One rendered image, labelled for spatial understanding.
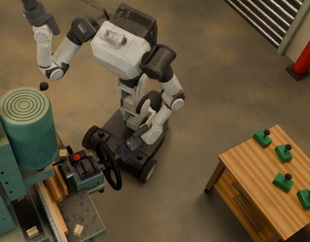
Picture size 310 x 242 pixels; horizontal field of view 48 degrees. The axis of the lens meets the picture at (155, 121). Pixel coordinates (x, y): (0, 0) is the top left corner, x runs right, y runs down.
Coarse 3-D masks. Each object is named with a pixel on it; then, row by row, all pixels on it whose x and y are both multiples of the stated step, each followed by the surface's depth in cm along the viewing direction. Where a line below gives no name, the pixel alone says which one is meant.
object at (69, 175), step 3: (60, 165) 165; (60, 168) 164; (60, 171) 163; (63, 171) 163; (72, 171) 167; (75, 171) 168; (63, 174) 162; (66, 174) 166; (69, 174) 166; (63, 177) 161; (66, 177) 162; (69, 177) 166; (66, 180) 161; (66, 183) 162
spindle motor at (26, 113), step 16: (16, 96) 122; (32, 96) 123; (0, 112) 117; (16, 112) 118; (32, 112) 119; (48, 112) 121; (16, 128) 116; (32, 128) 118; (48, 128) 125; (16, 144) 126; (32, 144) 125; (48, 144) 132; (16, 160) 138; (32, 160) 133; (48, 160) 140
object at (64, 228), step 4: (44, 180) 168; (48, 188) 163; (48, 196) 161; (52, 196) 161; (52, 200) 160; (52, 204) 159; (56, 204) 159; (56, 208) 158; (56, 212) 157; (60, 216) 156; (60, 220) 155; (60, 224) 154; (64, 224) 154; (64, 228) 153; (64, 232) 153; (68, 232) 155
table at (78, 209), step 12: (36, 192) 171; (72, 192) 168; (84, 192) 169; (60, 204) 164; (72, 204) 164; (84, 204) 165; (72, 216) 161; (84, 216) 162; (96, 216) 163; (72, 228) 158; (84, 228) 159; (96, 228) 159; (72, 240) 155; (84, 240) 156
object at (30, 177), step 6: (48, 168) 155; (24, 174) 152; (30, 174) 152; (36, 174) 152; (42, 174) 154; (48, 174) 157; (54, 174) 160; (24, 180) 150; (30, 180) 153; (36, 180) 156; (42, 180) 158
